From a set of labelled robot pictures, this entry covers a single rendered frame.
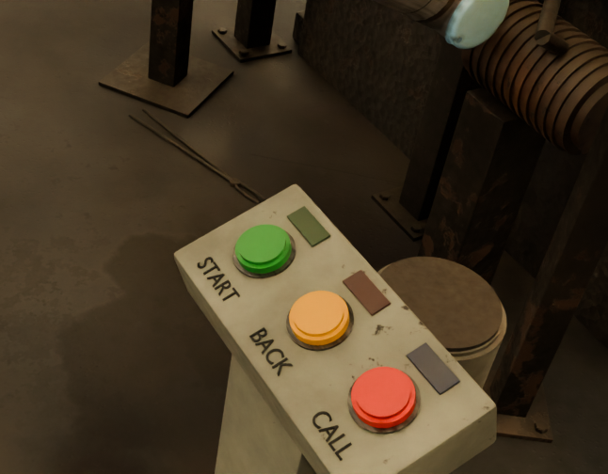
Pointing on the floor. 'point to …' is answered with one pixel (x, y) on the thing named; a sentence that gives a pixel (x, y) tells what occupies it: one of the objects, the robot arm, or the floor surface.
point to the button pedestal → (321, 362)
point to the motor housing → (513, 132)
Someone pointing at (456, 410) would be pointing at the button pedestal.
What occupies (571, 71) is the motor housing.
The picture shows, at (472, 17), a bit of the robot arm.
